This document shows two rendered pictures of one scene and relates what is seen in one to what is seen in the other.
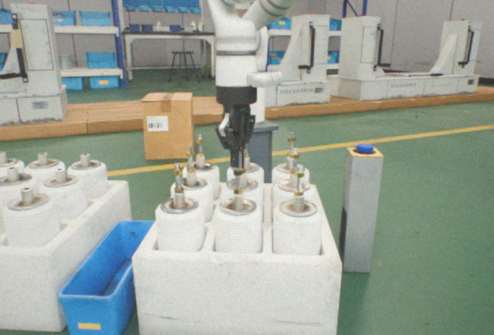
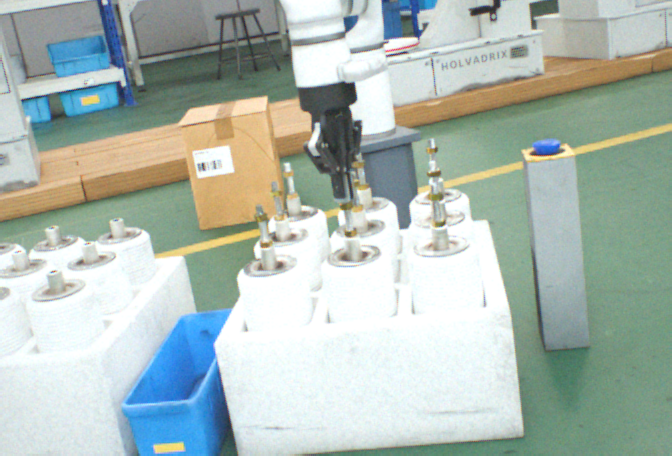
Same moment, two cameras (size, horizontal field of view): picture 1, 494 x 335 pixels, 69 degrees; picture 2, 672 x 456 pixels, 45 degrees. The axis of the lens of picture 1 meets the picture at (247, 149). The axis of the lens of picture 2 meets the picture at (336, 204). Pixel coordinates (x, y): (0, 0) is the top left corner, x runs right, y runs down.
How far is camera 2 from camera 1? 0.39 m
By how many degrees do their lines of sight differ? 5
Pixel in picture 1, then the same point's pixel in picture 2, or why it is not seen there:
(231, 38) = (307, 21)
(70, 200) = (110, 286)
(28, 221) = (64, 314)
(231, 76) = (315, 72)
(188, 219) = (285, 281)
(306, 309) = (472, 389)
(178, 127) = (250, 163)
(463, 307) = not seen: outside the picture
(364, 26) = not seen: outside the picture
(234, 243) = (354, 307)
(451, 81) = not seen: outside the picture
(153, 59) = (178, 36)
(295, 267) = (444, 327)
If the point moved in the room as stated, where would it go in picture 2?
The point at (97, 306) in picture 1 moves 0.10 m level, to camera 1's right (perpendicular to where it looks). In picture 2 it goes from (176, 416) to (250, 408)
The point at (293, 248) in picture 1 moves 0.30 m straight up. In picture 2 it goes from (440, 303) to (410, 75)
